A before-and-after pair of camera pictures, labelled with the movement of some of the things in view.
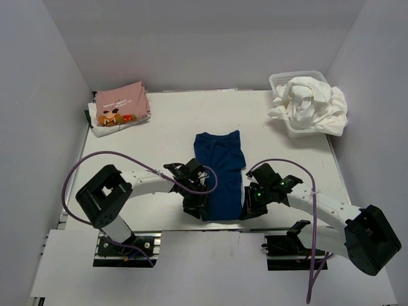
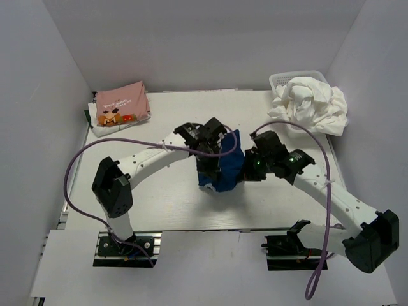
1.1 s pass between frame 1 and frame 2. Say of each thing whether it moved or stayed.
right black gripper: moved
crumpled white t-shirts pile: stayed
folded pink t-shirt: stayed
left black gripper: moved
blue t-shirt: moved
